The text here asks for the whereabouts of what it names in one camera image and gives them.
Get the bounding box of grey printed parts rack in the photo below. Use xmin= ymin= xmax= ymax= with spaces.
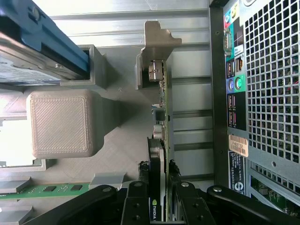
xmin=0 ymin=44 xmax=174 ymax=225

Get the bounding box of green RAM stick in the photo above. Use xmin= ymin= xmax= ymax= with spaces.
xmin=0 ymin=182 xmax=91 ymax=200

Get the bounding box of hard disk in blue caddy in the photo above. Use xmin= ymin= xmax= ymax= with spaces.
xmin=0 ymin=0 xmax=91 ymax=85

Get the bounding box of open black PC case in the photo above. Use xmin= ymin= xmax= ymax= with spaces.
xmin=208 ymin=0 xmax=300 ymax=211

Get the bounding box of CPU chip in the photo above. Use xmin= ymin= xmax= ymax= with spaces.
xmin=0 ymin=117 xmax=33 ymax=166

